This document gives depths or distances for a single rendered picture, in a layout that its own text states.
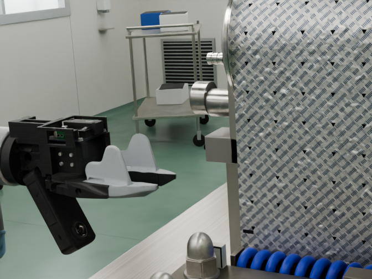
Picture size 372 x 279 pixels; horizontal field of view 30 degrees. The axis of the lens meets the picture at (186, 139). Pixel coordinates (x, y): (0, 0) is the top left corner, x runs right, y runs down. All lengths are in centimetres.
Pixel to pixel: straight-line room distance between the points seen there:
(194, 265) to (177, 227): 51
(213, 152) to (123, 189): 12
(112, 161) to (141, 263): 32
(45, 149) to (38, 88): 515
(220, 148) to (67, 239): 22
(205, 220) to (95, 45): 547
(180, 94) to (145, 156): 491
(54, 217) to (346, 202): 36
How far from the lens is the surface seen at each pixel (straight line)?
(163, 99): 577
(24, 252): 362
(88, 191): 79
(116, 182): 78
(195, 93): 82
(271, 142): 70
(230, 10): 70
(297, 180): 70
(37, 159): 87
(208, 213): 125
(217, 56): 76
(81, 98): 644
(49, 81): 608
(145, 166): 82
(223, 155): 81
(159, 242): 114
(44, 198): 86
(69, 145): 80
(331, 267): 69
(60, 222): 86
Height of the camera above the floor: 133
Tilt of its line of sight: 14 degrees down
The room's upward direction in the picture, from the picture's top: 4 degrees counter-clockwise
